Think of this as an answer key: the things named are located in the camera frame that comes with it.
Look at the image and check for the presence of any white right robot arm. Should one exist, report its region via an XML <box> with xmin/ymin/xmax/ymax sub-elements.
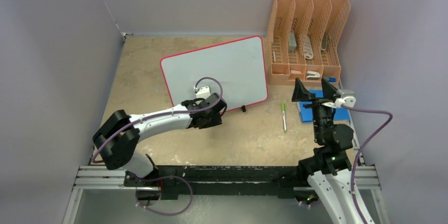
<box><xmin>292</xmin><ymin>78</ymin><xmax>374</xmax><ymax>223</ymax></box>

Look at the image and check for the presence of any white oval tape dispenser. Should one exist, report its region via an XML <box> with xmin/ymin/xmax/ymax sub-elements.
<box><xmin>303</xmin><ymin>35</ymin><xmax>314</xmax><ymax>60</ymax></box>

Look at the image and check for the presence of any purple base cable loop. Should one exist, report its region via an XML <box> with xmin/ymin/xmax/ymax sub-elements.
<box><xmin>134</xmin><ymin>174</ymin><xmax>194</xmax><ymax>217</ymax></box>

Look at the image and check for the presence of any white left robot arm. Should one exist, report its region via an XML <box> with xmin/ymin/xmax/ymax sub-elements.
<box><xmin>92</xmin><ymin>93</ymin><xmax>227</xmax><ymax>186</ymax></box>

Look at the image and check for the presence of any green capped marker pen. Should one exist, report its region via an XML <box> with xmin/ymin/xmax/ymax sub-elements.
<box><xmin>282</xmin><ymin>102</ymin><xmax>287</xmax><ymax>133</ymax></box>

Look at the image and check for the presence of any green staples box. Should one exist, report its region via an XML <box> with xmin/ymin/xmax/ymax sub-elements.
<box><xmin>287</xmin><ymin>32</ymin><xmax>297</xmax><ymax>53</ymax></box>

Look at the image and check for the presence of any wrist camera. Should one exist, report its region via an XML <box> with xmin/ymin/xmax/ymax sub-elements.
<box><xmin>195</xmin><ymin>86</ymin><xmax>211</xmax><ymax>99</ymax></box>
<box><xmin>322</xmin><ymin>89</ymin><xmax>356</xmax><ymax>109</ymax></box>

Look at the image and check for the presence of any orange plastic desk organizer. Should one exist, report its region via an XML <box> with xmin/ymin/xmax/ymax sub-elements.
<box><xmin>265</xmin><ymin>0</ymin><xmax>351</xmax><ymax>86</ymax></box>

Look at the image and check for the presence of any red-framed whiteboard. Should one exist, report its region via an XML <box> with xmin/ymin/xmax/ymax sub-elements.
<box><xmin>160</xmin><ymin>36</ymin><xmax>268</xmax><ymax>110</ymax></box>

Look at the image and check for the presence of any white clip in tray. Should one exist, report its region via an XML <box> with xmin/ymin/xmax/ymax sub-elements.
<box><xmin>305</xmin><ymin>71</ymin><xmax>321</xmax><ymax>80</ymax></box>

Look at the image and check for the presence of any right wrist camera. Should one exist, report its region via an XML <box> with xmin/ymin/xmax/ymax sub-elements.
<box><xmin>322</xmin><ymin>89</ymin><xmax>356</xmax><ymax>109</ymax></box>

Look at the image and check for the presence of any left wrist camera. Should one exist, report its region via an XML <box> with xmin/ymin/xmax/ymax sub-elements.
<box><xmin>195</xmin><ymin>86</ymin><xmax>211</xmax><ymax>99</ymax></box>

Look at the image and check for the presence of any blue notebook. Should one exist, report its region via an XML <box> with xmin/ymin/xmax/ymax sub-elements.
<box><xmin>296</xmin><ymin>90</ymin><xmax>350</xmax><ymax>123</ymax></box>

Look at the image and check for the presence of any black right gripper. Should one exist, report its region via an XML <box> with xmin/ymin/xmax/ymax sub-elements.
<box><xmin>291</xmin><ymin>78</ymin><xmax>336</xmax><ymax>143</ymax></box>

